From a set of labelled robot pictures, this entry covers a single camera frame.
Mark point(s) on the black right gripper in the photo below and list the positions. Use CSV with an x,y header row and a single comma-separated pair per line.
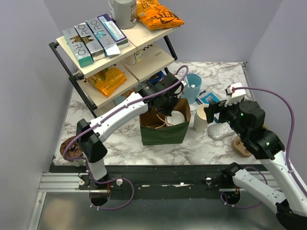
x,y
214,107

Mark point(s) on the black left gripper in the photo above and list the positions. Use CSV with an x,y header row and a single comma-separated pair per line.
x,y
169,111

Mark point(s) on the white plastic lid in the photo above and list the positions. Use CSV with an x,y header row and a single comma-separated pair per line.
x,y
176,118

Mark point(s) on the green paper bag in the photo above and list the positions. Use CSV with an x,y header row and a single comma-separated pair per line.
x,y
154,130

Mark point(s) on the brown cardboard cup carrier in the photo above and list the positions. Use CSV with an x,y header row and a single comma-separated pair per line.
x,y
241,150

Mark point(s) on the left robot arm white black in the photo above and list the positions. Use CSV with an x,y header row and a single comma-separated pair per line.
x,y
91,135

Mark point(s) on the blue razor box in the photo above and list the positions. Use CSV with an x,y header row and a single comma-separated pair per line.
x,y
207,96

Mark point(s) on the stack of white paper cups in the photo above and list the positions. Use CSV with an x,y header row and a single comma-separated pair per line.
x,y
200,119

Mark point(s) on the blue snack bag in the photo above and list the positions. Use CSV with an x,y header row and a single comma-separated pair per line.
x,y
154,79

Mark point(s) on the silver glitter pouch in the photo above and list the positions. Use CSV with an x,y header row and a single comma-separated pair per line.
x,y
218,131

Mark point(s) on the light blue cup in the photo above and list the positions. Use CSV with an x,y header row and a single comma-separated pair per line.
x,y
193,88

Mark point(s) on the brown snack bag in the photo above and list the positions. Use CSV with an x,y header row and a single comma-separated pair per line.
x,y
123,96

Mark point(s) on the yellow snack bag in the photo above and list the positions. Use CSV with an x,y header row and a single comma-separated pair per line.
x,y
107,80

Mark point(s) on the purple white box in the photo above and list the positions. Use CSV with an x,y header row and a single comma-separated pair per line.
x,y
116,33

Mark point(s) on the blue RO box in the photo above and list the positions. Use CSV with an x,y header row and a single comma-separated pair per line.
x,y
104,38

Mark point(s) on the brown RO box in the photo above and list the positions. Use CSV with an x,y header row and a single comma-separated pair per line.
x,y
94,47

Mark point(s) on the orange chips bag top shelf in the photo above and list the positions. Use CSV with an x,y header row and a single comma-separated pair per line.
x,y
156,16

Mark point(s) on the grey canister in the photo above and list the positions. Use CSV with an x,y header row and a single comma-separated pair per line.
x,y
124,13

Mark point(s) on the teal RO box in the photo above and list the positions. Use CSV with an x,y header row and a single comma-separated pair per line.
x,y
77,47

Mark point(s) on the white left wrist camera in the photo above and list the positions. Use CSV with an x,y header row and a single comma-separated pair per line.
x,y
183,86

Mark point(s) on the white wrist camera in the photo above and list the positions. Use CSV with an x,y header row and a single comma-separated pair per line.
x,y
183,86
235,96

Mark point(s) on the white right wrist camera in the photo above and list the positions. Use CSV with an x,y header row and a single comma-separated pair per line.
x,y
235,96

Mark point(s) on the black frame beige shelf rack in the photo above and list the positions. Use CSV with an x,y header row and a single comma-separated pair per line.
x,y
158,54

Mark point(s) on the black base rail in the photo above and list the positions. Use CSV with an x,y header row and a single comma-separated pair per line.
x,y
156,181

